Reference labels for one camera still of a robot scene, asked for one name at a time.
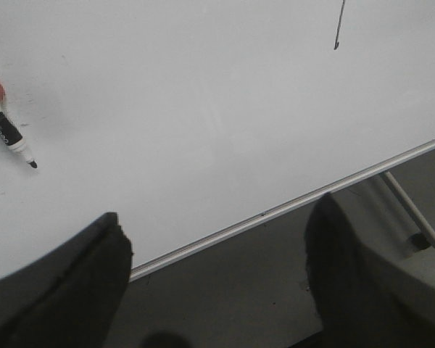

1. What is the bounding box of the black whiteboard marker with tape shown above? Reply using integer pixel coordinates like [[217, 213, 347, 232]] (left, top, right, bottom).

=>
[[0, 83, 38, 169]]

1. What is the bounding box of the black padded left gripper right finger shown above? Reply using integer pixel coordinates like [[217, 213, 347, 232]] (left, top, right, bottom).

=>
[[304, 194, 435, 347]]

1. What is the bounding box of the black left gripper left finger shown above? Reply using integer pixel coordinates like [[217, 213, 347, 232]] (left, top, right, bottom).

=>
[[0, 212, 132, 347]]

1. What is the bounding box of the white whiteboard with metal frame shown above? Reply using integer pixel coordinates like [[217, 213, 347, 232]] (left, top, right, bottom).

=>
[[0, 1, 435, 278]]

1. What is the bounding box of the grey whiteboard stand leg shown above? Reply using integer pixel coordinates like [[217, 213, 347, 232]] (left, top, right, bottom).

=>
[[365, 171, 435, 260]]

